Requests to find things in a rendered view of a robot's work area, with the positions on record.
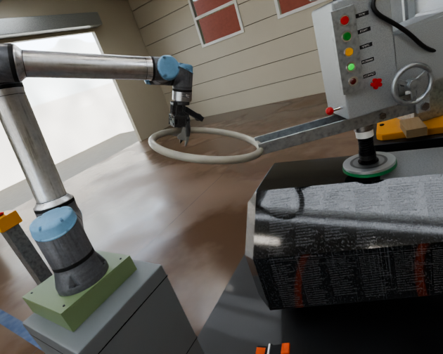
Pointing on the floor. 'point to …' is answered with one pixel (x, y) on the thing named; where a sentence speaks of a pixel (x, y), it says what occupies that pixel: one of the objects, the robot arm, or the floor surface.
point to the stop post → (21, 244)
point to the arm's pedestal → (125, 322)
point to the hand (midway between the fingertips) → (184, 142)
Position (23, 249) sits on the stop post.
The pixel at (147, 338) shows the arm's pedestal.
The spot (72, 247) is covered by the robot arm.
